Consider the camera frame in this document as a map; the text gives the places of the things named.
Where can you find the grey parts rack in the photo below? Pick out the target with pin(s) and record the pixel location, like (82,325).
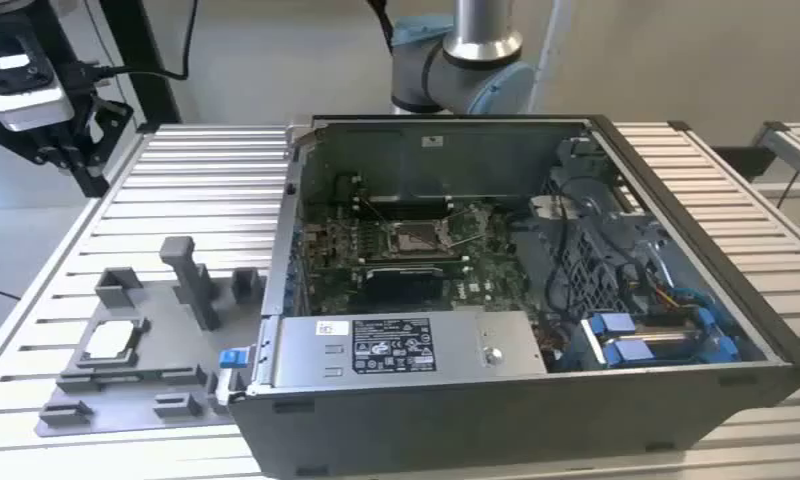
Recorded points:
(147,410)

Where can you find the CPU socket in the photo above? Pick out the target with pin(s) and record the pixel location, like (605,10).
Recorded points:
(417,240)

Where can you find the open dark PC case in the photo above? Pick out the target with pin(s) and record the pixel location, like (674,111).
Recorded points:
(441,430)

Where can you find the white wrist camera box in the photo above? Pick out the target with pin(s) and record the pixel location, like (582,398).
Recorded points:
(23,107)

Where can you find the green motherboard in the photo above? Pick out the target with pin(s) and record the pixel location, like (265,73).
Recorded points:
(490,275)

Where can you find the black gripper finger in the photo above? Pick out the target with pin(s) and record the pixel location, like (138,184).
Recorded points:
(96,180)
(47,150)

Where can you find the silver power supply unit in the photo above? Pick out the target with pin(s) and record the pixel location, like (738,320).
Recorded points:
(407,345)

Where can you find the black upright frame post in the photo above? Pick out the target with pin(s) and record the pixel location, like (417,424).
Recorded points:
(154,50)

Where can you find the hard disk in blue carrier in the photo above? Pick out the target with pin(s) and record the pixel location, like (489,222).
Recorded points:
(629,351)
(611,322)

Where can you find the blue-grey drive cage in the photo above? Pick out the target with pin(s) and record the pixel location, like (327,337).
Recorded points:
(594,270)

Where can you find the black heat sink block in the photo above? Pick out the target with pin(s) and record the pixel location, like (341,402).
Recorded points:
(403,285)

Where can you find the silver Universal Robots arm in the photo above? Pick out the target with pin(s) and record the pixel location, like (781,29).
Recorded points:
(467,55)

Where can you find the CPU with silver top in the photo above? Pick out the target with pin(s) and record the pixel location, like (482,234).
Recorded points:
(110,340)

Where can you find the blue case latch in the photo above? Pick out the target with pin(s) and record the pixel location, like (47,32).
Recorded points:
(233,358)

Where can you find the thin metal locking lever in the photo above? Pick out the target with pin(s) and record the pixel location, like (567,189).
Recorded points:
(469,239)

